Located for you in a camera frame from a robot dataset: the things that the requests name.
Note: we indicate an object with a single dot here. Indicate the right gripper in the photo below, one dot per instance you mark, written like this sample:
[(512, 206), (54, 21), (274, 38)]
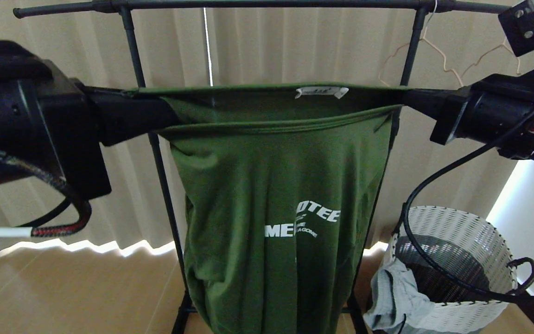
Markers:
[(494, 111)]

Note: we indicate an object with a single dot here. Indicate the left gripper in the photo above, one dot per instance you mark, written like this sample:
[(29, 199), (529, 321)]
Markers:
[(16, 125)]

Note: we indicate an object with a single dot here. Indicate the pink clothes hanger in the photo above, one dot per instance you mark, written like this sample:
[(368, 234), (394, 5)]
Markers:
[(485, 54), (434, 48)]

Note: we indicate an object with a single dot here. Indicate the green printed t-shirt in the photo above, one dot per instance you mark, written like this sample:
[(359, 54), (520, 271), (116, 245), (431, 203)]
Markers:
[(271, 176)]

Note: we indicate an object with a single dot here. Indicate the white laundry basket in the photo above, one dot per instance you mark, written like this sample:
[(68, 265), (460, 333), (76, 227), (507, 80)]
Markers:
[(457, 222)]

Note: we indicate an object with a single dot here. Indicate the black clothes rack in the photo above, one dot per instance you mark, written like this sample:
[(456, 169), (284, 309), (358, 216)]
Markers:
[(130, 46)]

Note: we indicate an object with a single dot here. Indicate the pale grey shorts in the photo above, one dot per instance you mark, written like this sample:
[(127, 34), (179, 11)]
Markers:
[(397, 297)]

